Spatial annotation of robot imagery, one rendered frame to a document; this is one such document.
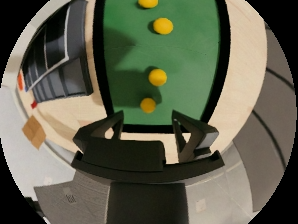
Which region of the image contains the green tray with black rim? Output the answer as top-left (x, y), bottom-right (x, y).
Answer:
top-left (92, 0), bottom-right (231, 134)

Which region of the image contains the yellow marble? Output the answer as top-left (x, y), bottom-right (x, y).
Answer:
top-left (153, 18), bottom-right (173, 34)
top-left (139, 0), bottom-right (158, 8)
top-left (141, 98), bottom-right (156, 113)
top-left (149, 69), bottom-right (166, 86)

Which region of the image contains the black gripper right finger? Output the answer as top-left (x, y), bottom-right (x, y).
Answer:
top-left (171, 110), bottom-right (220, 163)

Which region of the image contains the white curved cover panel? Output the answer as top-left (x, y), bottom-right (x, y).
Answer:
top-left (1, 0), bottom-right (94, 104)

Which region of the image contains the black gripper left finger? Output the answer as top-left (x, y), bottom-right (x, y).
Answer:
top-left (76, 110), bottom-right (124, 139)

